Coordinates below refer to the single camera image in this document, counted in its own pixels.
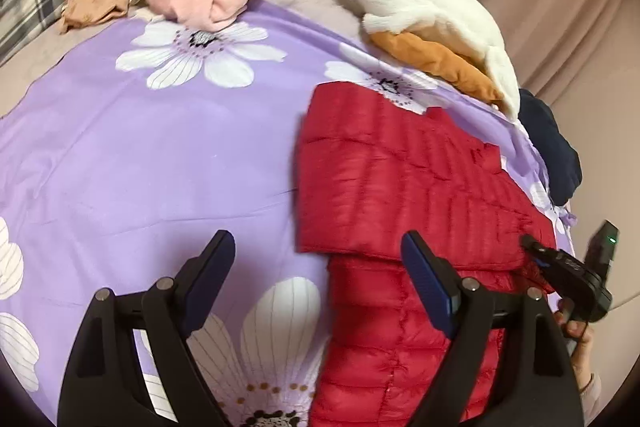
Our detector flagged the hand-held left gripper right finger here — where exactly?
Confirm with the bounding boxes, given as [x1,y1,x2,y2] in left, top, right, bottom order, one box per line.
[400,229,586,427]

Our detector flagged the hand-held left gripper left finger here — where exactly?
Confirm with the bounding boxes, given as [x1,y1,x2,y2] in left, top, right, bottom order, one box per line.
[56,229,236,427]

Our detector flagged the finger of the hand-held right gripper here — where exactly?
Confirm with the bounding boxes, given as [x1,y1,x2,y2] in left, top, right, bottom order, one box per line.
[520,234,559,271]

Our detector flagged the red puffer jacket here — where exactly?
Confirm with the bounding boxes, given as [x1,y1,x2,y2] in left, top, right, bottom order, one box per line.
[295,81,563,427]

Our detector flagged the person's right forearm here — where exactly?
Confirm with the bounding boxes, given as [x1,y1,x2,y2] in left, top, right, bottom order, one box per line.
[577,371,602,410]

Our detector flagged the person's right hand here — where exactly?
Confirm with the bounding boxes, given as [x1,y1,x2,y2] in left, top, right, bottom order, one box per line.
[554,297,597,392]

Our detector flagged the navy blue garment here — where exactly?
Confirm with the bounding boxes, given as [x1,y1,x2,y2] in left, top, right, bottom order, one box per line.
[517,88,583,204]

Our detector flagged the purple floral bed sheet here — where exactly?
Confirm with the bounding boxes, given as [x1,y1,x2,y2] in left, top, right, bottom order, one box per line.
[0,2,578,427]

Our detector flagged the orange-brown garment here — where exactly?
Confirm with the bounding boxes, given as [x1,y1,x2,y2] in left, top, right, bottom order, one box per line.
[369,30,506,110]

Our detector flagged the white fleece garment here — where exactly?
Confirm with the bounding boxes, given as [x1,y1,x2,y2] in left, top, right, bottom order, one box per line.
[318,0,522,122]

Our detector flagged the tan garment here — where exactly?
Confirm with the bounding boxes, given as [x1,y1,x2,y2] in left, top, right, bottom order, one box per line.
[59,0,137,34]

